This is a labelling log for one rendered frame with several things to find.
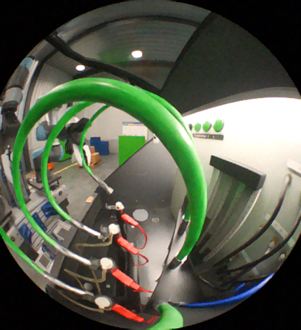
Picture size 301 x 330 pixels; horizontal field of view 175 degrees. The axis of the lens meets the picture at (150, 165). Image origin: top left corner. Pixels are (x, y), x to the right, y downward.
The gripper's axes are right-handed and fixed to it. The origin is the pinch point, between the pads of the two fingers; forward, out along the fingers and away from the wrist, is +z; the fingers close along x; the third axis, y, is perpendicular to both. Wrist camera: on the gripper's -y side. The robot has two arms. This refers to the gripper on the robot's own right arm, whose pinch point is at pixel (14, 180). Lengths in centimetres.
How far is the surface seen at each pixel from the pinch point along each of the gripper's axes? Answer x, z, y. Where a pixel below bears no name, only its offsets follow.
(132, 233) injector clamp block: -12.6, 25.8, -32.1
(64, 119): -3.4, -10.9, -23.1
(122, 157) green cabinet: -330, 72, 31
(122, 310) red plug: 13.7, 13.3, -31.5
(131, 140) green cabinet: -330, 10, -1
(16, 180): 4.3, -4.1, -18.0
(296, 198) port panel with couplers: 11, -4, -57
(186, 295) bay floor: 15, 41, -51
